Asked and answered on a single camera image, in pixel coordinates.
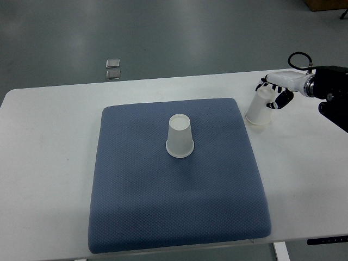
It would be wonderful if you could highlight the lower metal floor plate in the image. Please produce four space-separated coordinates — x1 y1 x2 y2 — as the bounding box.
106 69 121 80

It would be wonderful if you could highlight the white table leg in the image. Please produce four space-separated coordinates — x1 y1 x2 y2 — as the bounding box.
273 242 290 261

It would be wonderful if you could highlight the black tripod leg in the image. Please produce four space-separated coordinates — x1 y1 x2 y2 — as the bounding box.
339 9 348 20

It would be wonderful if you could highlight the upper metal floor plate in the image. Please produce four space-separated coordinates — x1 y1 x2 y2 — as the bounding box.
105 58 120 68

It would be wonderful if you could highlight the white paper cup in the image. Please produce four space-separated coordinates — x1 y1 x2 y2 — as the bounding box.
166 114 194 158
245 86 275 126

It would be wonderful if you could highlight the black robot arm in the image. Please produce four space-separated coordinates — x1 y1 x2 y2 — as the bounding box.
304 66 347 131

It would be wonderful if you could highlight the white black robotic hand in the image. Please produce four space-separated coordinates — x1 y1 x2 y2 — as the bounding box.
256 71 314 110

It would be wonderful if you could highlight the black table control panel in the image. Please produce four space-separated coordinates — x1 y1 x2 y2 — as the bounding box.
307 235 348 246

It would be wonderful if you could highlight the black looped cable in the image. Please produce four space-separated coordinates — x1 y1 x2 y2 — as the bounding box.
288 52 316 73

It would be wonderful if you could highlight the brown cardboard box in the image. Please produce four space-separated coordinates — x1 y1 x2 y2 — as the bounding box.
304 0 347 11

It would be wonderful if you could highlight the blue textured cushion mat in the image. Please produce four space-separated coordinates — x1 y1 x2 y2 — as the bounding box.
88 98 271 254

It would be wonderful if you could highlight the metal floor plate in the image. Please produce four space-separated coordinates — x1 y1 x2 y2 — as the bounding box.
105 58 120 68
106 69 121 80

